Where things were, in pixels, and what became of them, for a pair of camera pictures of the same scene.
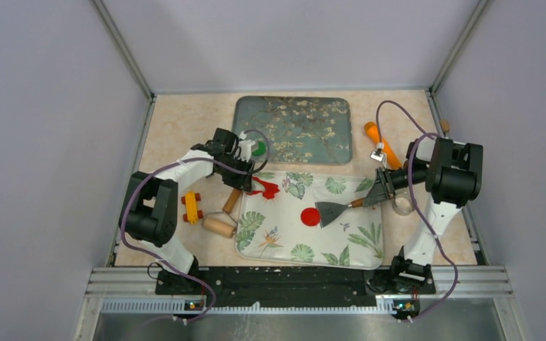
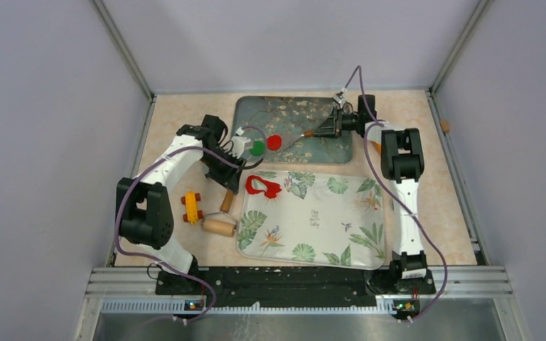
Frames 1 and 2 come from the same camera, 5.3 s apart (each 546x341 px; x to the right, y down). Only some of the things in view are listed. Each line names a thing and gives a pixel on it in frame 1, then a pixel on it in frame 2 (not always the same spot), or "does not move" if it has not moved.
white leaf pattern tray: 286,229 does not move
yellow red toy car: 190,199 does not move
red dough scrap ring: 270,190 does not move
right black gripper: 377,193 to 334,123
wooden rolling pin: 222,224 does not move
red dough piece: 310,217 to 274,142
